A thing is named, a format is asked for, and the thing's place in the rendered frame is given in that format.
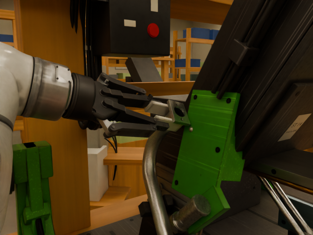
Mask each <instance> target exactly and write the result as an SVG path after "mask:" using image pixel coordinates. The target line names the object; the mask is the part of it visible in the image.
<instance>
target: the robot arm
mask: <svg viewBox="0 0 313 235"><path fill-rule="evenodd" d="M136 93H138V94H136ZM152 98H153V96H152V95H151V94H149V95H148V96H146V90H145V89H142V88H139V87H136V86H134V85H131V84H128V83H125V82H122V81H120V80H117V79H114V78H112V77H110V76H109V75H107V74H105V73H103V72H102V73H101V74H100V75H99V77H98V79H97V80H96V81H94V80H93V79H92V78H91V77H88V76H84V75H80V74H77V73H71V72H70V69H69V68H68V67H67V66H65V65H61V64H58V63H55V62H50V61H47V60H43V59H41V58H38V57H33V56H30V55H27V54H24V53H22V52H20V51H18V50H17V49H15V48H14V47H12V46H10V45H7V44H5V43H2V42H0V233H1V230H2V227H3V225H4V221H5V217H6V212H7V205H8V199H9V193H10V186H11V177H12V166H13V148H12V137H13V129H14V123H15V120H16V117H17V116H23V117H26V118H28V117H30V118H38V119H44V120H50V121H57V120H59V119H60V118H61V117H63V118H66V119H72V120H77V121H85V120H91V121H93V122H95V123H97V124H101V126H102V127H103V129H104V130H105V132H104V134H103V136H104V137H105V138H111V137H114V136H125V137H141V138H149V137H150V136H151V135H152V134H153V133H154V132H155V131H156V130H158V131H166V130H169V131H175V132H176V131H177V130H178V129H179V128H181V127H182V126H183V125H181V124H175V123H173V122H172V119H171V118H167V117H162V116H166V115H167V114H168V113H169V108H168V105H167V104H163V103H162V102H160V101H157V100H153V99H152ZM125 107H135V108H145V109H144V111H145V112H148V113H153V114H157V115H155V117H154V118H153V117H149V116H147V115H144V114H141V113H138V112H135V111H132V110H129V109H126V108H125ZM158 115H162V116H158ZM109 120H110V121H112V122H110V121H109Z"/></svg>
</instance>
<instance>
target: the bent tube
mask: <svg viewBox="0 0 313 235"><path fill-rule="evenodd" d="M167 105H168V108H169V113H168V114H167V115H166V116H165V117H166V118H171V119H172V122H173V123H175V124H181V125H186V126H189V125H190V121H189V118H188V115H187V112H186V109H185V106H184V104H183V103H180V102H176V101H172V100H168V101H167ZM169 132H170V131H169V130H166V131H158V130H156V131H155V132H154V133H153V134H152V135H151V136H150V137H149V138H148V140H147V142H146V145H145V149H144V152H143V162H142V171H143V181H144V184H145V188H146V192H147V196H148V200H149V204H150V209H151V213H152V217H153V221H154V224H155V228H156V233H157V235H173V232H172V229H171V225H170V221H169V218H168V214H167V211H166V207H165V204H164V200H163V197H162V193H161V190H160V186H159V183H158V180H157V174H156V157H157V151H158V148H159V146H160V144H161V142H162V140H163V138H164V137H165V136H166V135H167V134H168V133H169Z"/></svg>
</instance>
